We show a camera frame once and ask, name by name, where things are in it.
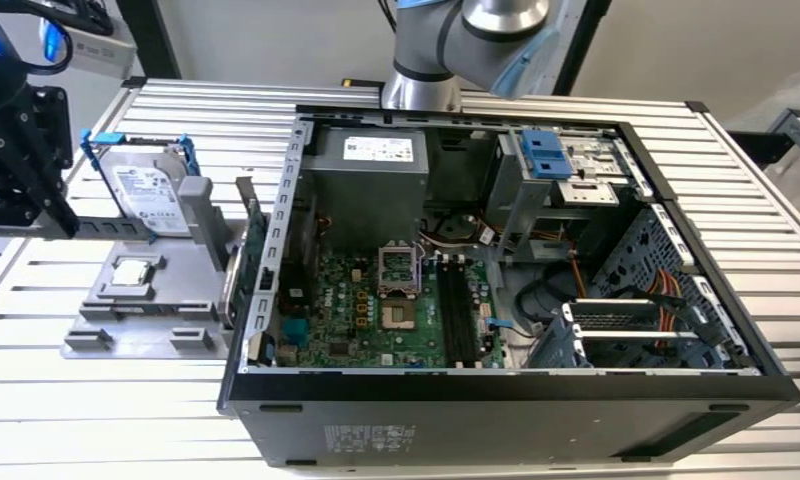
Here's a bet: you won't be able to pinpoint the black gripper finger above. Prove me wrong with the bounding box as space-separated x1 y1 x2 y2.
0 117 79 239
26 85 73 171

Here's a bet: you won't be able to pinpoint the blue disk carrier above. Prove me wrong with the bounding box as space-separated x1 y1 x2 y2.
78 128 198 246

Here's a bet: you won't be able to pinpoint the silver hard disk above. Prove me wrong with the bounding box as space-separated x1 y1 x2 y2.
95 147 194 236

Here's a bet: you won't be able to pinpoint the silver CPU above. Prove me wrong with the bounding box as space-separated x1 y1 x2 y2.
109 259 151 287

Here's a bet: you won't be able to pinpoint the grey parts rack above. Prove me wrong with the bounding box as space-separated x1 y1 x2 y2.
58 177 254 362

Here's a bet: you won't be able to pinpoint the green graphics card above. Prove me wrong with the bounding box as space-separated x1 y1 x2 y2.
215 172 271 334

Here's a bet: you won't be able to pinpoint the green motherboard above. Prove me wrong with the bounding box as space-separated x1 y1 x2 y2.
275 249 508 369

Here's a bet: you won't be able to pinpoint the grey power supply unit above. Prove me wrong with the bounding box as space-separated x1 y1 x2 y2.
302 124 432 254

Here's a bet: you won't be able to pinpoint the metal socket cover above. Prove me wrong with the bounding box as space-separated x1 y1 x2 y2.
377 239 420 297

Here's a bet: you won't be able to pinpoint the metal socket locking lever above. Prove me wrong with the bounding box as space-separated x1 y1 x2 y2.
412 247 428 299

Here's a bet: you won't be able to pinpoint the CPU socket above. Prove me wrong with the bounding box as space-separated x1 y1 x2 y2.
380 298 418 331

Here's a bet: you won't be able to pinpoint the blue drive bay latch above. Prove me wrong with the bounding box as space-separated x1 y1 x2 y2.
517 128 569 180

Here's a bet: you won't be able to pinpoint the black PC case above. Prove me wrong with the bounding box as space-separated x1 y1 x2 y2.
215 102 800 469

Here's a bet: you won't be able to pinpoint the metal disk bay cage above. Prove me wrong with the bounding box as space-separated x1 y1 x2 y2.
529 297 728 371

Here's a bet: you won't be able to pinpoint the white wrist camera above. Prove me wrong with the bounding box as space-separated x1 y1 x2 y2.
62 22 139 67

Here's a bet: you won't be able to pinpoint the black metal post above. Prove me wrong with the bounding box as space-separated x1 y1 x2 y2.
115 0 182 81
558 0 614 96

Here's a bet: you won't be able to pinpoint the black data cable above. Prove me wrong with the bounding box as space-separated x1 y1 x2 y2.
513 263 574 331

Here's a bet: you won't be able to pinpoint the orange power wire bundle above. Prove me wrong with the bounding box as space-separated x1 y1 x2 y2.
529 224 589 301

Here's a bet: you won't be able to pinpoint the orange yellow red wires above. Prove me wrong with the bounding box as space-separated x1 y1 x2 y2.
645 267 685 351

